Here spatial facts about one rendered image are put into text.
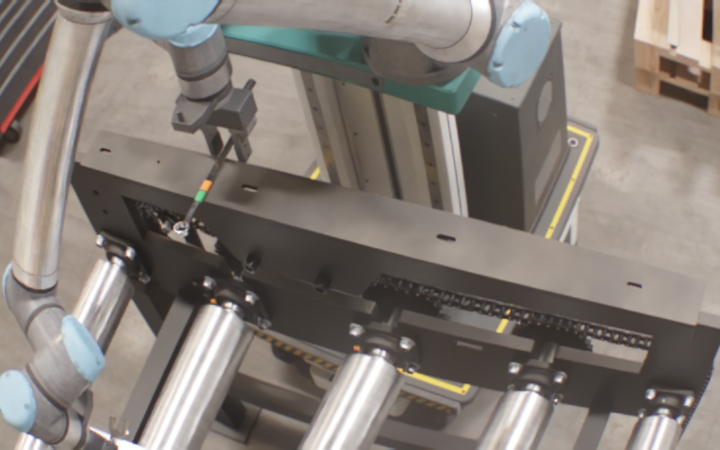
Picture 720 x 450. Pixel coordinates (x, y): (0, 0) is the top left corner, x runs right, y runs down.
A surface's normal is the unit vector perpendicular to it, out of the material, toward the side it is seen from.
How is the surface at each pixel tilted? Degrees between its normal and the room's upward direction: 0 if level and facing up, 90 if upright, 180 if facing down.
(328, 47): 0
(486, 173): 90
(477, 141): 90
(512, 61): 93
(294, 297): 90
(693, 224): 0
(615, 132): 0
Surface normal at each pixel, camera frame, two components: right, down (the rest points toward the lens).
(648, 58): -0.38, 0.78
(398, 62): -0.41, 0.53
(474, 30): -0.01, 0.41
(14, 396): -0.30, -0.35
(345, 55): -0.15, -0.58
